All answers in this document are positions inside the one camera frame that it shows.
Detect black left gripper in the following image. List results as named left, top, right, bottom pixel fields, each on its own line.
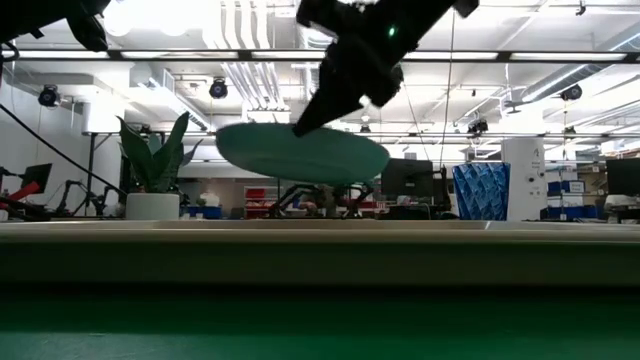
left=62, top=0, right=112, bottom=52

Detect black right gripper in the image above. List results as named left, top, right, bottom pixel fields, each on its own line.
left=292, top=0, right=480, bottom=138

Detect teal round plate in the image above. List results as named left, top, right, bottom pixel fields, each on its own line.
left=214, top=122, right=391, bottom=187

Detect blue faceted cup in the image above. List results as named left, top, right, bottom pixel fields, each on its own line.
left=451, top=161, right=512, bottom=222

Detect beige rectangular tray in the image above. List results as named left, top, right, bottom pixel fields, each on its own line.
left=0, top=218, right=640, bottom=289

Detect black horizontal light bar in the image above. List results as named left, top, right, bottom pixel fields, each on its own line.
left=0, top=48, right=640, bottom=65

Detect black computer monitor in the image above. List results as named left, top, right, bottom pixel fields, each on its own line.
left=380, top=158, right=435, bottom=200
left=605, top=157, right=640, bottom=197
left=19, top=162, right=54, bottom=195

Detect red storage bins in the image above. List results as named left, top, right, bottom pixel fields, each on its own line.
left=243, top=186, right=269, bottom=219

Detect black stand pole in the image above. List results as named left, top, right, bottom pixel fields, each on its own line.
left=83, top=132, right=101, bottom=217

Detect red background object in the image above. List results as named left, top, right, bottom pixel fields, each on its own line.
left=0, top=180, right=42, bottom=210

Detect snake plant in white pot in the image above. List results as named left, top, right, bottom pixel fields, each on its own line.
left=116, top=110, right=204, bottom=222

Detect white pillar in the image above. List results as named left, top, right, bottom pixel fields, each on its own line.
left=500, top=136, right=548, bottom=222

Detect green table mat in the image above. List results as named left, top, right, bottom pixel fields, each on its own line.
left=0, top=285, right=640, bottom=360

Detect blue storage bins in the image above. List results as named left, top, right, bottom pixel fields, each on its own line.
left=546, top=179, right=600, bottom=220

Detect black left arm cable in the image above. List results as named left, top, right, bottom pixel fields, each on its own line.
left=0, top=102, right=128, bottom=196

